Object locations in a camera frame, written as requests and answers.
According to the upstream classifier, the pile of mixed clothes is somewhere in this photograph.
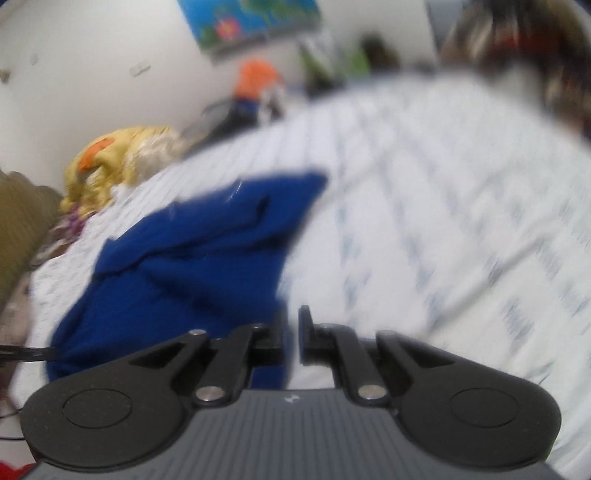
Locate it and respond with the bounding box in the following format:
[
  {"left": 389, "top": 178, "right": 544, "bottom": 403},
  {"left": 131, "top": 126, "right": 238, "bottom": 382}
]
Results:
[{"left": 438, "top": 0, "right": 591, "bottom": 134}]

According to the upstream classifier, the yellow fluffy blanket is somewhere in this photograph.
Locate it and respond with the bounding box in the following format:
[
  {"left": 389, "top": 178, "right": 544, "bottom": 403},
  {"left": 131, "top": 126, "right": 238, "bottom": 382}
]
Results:
[{"left": 59, "top": 126, "right": 182, "bottom": 217}]

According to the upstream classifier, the orange cloth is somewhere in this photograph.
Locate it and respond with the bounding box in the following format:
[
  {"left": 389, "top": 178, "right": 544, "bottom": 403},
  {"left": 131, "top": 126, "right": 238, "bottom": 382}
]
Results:
[{"left": 235, "top": 59, "right": 283, "bottom": 99}]

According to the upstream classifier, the dark bag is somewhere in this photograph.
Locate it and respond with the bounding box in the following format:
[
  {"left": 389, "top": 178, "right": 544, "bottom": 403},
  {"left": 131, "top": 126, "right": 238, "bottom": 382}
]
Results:
[{"left": 360, "top": 33, "right": 402, "bottom": 75}]

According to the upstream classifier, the white printed bed sheet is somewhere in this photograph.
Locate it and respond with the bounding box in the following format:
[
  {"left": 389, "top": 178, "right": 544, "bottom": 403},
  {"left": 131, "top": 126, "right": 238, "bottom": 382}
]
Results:
[{"left": 9, "top": 74, "right": 591, "bottom": 472}]

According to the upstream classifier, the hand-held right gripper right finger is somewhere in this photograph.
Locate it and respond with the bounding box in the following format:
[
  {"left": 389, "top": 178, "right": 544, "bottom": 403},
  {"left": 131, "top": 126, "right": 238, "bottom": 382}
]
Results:
[{"left": 298, "top": 305, "right": 445, "bottom": 409}]

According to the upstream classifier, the olive brown cloth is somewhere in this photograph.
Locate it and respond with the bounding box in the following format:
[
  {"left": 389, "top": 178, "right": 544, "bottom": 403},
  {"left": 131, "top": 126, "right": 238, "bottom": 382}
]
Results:
[{"left": 0, "top": 170, "right": 63, "bottom": 310}]

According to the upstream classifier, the green plastic item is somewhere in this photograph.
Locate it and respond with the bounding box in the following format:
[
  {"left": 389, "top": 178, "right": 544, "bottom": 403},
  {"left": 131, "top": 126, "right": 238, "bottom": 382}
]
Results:
[{"left": 300, "top": 41, "right": 370, "bottom": 81}]

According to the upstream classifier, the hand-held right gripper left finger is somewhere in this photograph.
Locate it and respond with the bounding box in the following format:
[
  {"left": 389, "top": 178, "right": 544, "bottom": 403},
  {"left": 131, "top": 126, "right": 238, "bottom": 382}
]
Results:
[{"left": 130, "top": 306, "right": 290, "bottom": 409}]

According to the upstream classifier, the lotus flower wall poster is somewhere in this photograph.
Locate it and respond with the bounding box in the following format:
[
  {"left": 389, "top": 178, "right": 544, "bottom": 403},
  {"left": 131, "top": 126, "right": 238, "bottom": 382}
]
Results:
[{"left": 178, "top": 0, "right": 324, "bottom": 60}]

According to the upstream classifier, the blue small garment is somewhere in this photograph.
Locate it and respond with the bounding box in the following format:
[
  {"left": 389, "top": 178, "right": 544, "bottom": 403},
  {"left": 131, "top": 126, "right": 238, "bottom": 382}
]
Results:
[{"left": 45, "top": 171, "right": 329, "bottom": 389}]

